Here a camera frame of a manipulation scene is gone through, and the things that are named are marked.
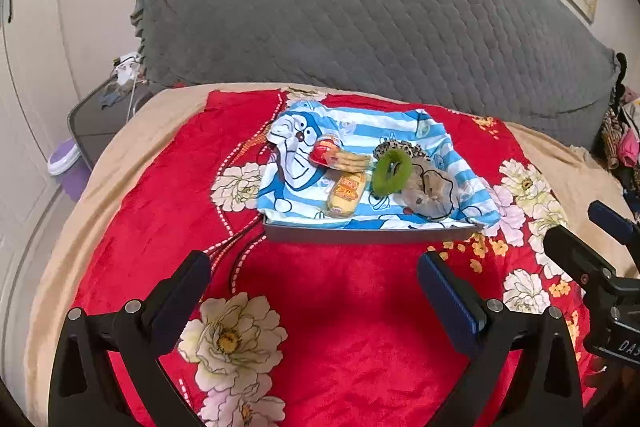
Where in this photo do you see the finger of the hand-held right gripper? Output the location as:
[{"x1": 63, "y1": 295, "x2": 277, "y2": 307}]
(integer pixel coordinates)
[
  {"x1": 542, "y1": 224, "x2": 623, "y2": 293},
  {"x1": 587, "y1": 201, "x2": 640, "y2": 253}
]

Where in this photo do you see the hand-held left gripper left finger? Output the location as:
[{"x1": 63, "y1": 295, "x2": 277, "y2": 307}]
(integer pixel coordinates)
[{"x1": 47, "y1": 251, "x2": 212, "y2": 427}]

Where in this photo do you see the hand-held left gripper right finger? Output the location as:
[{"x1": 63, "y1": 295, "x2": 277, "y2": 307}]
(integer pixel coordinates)
[{"x1": 417, "y1": 251, "x2": 585, "y2": 427}]

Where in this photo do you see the beige sheer scrunchie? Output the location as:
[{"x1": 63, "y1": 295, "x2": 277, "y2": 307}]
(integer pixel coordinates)
[{"x1": 397, "y1": 157, "x2": 456, "y2": 223}]

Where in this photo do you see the green fuzzy ring scrunchie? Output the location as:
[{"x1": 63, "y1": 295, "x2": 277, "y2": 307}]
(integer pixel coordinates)
[{"x1": 371, "y1": 148, "x2": 413, "y2": 196}]

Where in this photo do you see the yellow snack packet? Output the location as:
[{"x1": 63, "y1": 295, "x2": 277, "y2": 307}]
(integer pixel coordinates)
[
  {"x1": 325, "y1": 171, "x2": 368, "y2": 219},
  {"x1": 327, "y1": 149, "x2": 373, "y2": 172}
]

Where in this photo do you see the leopard print scrunchie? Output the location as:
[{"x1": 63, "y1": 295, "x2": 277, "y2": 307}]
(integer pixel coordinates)
[{"x1": 372, "y1": 139, "x2": 426, "y2": 168}]

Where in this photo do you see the red egg-shaped candy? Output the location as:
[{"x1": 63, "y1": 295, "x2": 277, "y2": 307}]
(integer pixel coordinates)
[{"x1": 310, "y1": 133, "x2": 341, "y2": 168}]

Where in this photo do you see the pile of clothes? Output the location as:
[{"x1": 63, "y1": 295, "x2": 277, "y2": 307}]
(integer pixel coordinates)
[{"x1": 597, "y1": 87, "x2": 640, "y2": 192}]

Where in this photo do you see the red floral blanket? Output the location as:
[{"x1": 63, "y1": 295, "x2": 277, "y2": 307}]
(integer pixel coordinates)
[{"x1": 70, "y1": 88, "x2": 601, "y2": 427}]

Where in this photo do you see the purple trash bin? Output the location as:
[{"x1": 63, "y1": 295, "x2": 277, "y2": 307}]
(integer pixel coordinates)
[{"x1": 47, "y1": 138, "x2": 93, "y2": 202}]

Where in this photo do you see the grey bedside table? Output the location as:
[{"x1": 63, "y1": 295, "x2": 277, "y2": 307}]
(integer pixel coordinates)
[{"x1": 67, "y1": 74, "x2": 156, "y2": 172}]

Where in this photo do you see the blue striped cartoon cloth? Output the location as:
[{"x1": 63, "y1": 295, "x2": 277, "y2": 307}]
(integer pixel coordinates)
[{"x1": 257, "y1": 101, "x2": 503, "y2": 233}]

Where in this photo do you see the white power strip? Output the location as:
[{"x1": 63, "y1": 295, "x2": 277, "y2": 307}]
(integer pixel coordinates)
[{"x1": 112, "y1": 52, "x2": 143, "y2": 82}]

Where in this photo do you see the white wardrobe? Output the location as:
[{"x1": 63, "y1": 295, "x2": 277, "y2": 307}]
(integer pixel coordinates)
[{"x1": 0, "y1": 0, "x2": 81, "y2": 218}]

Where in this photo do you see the grey quilted headboard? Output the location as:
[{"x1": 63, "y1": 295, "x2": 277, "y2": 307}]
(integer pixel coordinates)
[{"x1": 130, "y1": 0, "x2": 628, "y2": 148}]

